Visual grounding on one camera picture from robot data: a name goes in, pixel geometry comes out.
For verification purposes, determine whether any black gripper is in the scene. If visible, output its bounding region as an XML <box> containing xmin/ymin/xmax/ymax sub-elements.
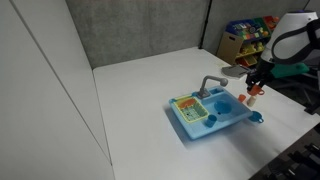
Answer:
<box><xmin>246</xmin><ymin>61</ymin><xmax>273</xmax><ymax>93</ymax></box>

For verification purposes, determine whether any blue toy cup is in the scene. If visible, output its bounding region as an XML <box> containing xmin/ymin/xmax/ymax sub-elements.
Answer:
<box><xmin>204</xmin><ymin>114</ymin><xmax>218</xmax><ymax>129</ymax></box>

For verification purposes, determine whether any blue toy mug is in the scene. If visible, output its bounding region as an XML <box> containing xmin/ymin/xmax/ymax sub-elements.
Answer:
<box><xmin>248</xmin><ymin>111</ymin><xmax>265</xmax><ymax>125</ymax></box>

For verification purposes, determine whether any orange toy plate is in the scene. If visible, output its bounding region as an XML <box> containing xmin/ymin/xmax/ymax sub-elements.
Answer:
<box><xmin>176</xmin><ymin>98</ymin><xmax>196</xmax><ymax>109</ymax></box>

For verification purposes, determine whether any cream toy bottle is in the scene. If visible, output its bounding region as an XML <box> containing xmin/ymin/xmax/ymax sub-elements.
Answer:
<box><xmin>246</xmin><ymin>95</ymin><xmax>258</xmax><ymax>108</ymax></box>

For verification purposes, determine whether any wooden toy storage shelf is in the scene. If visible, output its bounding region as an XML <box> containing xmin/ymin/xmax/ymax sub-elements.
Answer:
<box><xmin>216</xmin><ymin>15</ymin><xmax>281</xmax><ymax>76</ymax></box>

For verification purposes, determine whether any grey toy faucet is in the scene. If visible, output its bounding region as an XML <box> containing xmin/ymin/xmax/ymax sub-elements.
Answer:
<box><xmin>196</xmin><ymin>75</ymin><xmax>229</xmax><ymax>100</ymax></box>

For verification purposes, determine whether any black office chair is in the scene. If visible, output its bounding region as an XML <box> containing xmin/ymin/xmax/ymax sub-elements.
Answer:
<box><xmin>276</xmin><ymin>66</ymin><xmax>320</xmax><ymax>116</ymax></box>

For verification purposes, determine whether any yellow-green dish rack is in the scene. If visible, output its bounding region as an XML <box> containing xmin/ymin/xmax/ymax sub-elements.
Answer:
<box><xmin>173</xmin><ymin>95</ymin><xmax>210</xmax><ymax>125</ymax></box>

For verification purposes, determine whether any light blue toy sink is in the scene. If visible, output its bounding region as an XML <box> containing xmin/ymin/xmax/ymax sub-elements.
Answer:
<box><xmin>168</xmin><ymin>85</ymin><xmax>254</xmax><ymax>140</ymax></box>

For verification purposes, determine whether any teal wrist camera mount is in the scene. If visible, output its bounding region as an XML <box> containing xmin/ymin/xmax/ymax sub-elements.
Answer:
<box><xmin>269</xmin><ymin>62</ymin><xmax>311</xmax><ymax>80</ymax></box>

